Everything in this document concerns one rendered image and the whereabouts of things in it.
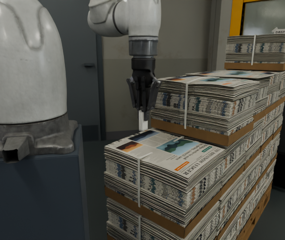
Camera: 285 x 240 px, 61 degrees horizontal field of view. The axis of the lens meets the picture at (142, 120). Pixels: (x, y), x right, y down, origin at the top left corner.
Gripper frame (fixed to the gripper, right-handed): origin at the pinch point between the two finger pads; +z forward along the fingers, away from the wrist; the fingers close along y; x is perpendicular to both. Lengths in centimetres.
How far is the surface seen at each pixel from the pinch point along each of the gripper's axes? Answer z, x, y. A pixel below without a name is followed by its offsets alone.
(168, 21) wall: -61, -221, 139
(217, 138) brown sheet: 10.2, -25.8, -15.4
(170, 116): 5.2, -26.5, 6.4
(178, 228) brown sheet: 32.5, 2.1, -16.5
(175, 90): -6.4, -27.2, 4.8
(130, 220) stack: 40.3, 2.0, 4.8
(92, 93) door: 29, -137, 199
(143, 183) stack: 22.1, 1.7, -1.5
